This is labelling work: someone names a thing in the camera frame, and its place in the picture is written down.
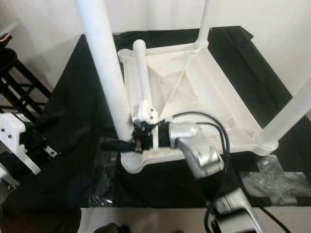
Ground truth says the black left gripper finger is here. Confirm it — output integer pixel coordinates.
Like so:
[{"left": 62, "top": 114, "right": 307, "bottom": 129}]
[
  {"left": 58, "top": 127, "right": 83, "bottom": 147},
  {"left": 35, "top": 111, "right": 63, "bottom": 128}
]

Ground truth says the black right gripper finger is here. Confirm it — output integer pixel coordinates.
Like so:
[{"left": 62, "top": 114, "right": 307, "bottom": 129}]
[{"left": 101, "top": 140, "right": 134, "bottom": 152}]

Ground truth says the cream plastic table top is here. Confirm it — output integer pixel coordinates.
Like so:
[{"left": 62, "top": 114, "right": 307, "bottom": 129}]
[{"left": 118, "top": 41, "right": 280, "bottom": 175}]

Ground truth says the black stool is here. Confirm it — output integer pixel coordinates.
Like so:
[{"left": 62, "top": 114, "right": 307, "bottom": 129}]
[{"left": 0, "top": 49, "right": 52, "bottom": 122}]

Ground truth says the grey left robot foot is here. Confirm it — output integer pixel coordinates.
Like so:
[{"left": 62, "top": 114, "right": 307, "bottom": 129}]
[{"left": 95, "top": 223, "right": 129, "bottom": 233}]

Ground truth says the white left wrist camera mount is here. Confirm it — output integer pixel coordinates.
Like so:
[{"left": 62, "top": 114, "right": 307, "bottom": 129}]
[{"left": 0, "top": 113, "right": 42, "bottom": 175}]

